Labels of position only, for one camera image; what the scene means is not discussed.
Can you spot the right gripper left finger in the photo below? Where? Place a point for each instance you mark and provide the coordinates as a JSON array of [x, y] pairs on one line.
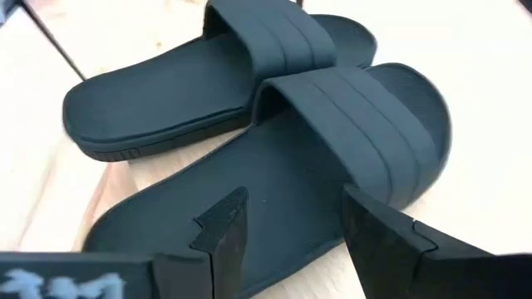
[[224, 249]]

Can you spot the black slide sandal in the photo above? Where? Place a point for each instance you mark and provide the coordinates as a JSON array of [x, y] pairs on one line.
[[311, 166], [166, 95]]

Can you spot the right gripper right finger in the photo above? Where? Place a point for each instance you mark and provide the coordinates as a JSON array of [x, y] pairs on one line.
[[395, 257]]

